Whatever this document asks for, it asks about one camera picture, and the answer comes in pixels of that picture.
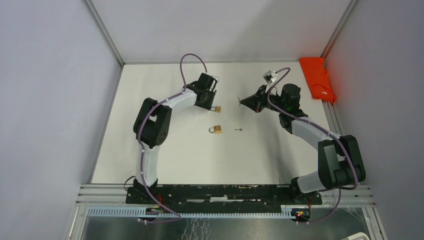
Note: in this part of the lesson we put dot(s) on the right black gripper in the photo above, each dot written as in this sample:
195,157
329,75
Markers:
256,102

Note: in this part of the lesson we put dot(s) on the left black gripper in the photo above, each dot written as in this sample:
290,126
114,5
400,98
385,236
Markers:
208,105

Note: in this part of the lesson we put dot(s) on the brass padlock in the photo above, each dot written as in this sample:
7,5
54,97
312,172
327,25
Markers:
217,129
216,109

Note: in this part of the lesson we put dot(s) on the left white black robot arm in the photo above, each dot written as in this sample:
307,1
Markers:
153,122

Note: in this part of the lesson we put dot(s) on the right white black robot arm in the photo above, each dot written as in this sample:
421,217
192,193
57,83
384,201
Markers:
296,122

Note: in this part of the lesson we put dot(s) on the orange folded cloth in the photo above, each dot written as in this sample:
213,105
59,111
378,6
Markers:
317,78

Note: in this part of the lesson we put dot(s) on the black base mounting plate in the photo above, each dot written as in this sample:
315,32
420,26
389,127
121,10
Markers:
221,199

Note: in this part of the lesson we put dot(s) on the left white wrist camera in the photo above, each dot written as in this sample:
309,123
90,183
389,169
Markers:
215,80

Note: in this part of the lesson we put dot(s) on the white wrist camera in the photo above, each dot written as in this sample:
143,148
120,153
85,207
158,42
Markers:
215,80
270,78

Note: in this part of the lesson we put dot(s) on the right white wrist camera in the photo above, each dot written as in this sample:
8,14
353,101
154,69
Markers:
270,78

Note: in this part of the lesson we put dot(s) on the aluminium frame rails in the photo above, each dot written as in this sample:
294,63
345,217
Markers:
341,164

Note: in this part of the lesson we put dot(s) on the white slotted cable duct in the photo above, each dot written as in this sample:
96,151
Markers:
144,212

